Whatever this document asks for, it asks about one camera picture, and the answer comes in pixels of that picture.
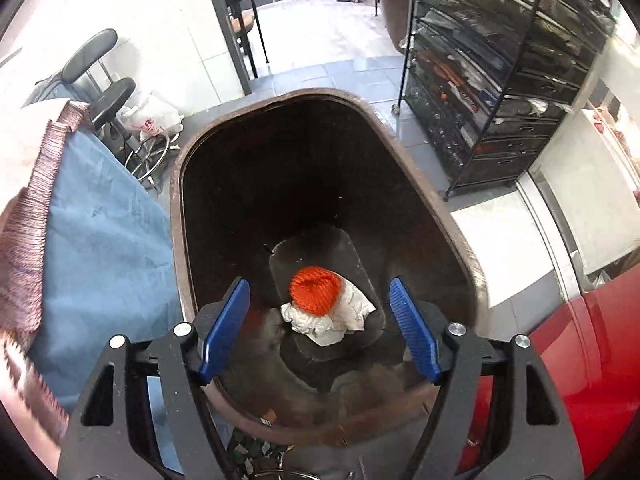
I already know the red glossy panel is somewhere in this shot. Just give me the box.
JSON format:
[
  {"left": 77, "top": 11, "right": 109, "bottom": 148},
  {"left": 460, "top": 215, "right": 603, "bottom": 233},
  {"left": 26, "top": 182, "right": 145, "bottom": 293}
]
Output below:
[{"left": 457, "top": 260, "right": 640, "bottom": 480}]

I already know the white display counter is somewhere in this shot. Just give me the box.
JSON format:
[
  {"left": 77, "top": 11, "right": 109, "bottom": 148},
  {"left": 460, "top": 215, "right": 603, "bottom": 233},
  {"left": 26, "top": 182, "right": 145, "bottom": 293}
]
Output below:
[{"left": 517, "top": 35, "right": 640, "bottom": 306}]

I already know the black mesh drawer rack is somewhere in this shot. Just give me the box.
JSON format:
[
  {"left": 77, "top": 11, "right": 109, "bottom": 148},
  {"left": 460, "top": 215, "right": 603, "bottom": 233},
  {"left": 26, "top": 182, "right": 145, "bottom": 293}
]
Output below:
[{"left": 397, "top": 0, "right": 618, "bottom": 202}]

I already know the white crumpled paper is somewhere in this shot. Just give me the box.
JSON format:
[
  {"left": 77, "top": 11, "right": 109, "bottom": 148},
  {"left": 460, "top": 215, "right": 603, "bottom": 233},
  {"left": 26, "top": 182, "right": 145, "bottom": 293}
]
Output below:
[{"left": 280, "top": 280, "right": 377, "bottom": 348}]

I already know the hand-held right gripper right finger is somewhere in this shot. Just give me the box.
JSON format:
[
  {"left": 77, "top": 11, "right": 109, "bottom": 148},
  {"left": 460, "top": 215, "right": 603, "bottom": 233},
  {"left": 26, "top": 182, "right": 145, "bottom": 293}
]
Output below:
[{"left": 389, "top": 276, "right": 586, "bottom": 480}]

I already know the black bar stool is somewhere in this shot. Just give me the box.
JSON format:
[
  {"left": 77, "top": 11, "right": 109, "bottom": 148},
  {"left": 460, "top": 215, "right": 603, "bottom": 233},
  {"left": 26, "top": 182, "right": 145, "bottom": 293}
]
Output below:
[{"left": 62, "top": 28, "right": 171, "bottom": 191}]

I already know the white plastic bag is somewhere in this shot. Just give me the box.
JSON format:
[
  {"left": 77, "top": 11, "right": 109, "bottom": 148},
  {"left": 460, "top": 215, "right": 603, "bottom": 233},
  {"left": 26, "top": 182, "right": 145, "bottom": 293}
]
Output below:
[{"left": 120, "top": 91, "right": 186, "bottom": 141}]

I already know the brown plastic trash bin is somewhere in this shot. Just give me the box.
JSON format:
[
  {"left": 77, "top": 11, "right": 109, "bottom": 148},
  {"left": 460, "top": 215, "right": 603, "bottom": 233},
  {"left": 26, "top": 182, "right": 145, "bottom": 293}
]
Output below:
[{"left": 169, "top": 87, "right": 488, "bottom": 448}]

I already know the brown plant pot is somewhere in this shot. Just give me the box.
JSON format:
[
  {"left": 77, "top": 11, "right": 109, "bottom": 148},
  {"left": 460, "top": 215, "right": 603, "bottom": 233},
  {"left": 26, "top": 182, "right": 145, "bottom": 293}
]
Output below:
[{"left": 377, "top": 0, "right": 416, "bottom": 56}]

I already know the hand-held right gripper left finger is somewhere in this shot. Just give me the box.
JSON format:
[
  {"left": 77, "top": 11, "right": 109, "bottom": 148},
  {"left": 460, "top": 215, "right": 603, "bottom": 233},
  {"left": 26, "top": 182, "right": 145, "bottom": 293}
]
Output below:
[{"left": 57, "top": 278, "right": 251, "bottom": 480}]

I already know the blue bed skirt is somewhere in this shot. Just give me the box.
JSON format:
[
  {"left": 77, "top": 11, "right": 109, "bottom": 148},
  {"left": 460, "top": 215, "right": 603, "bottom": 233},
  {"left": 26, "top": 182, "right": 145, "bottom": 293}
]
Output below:
[{"left": 27, "top": 82, "right": 183, "bottom": 416}]

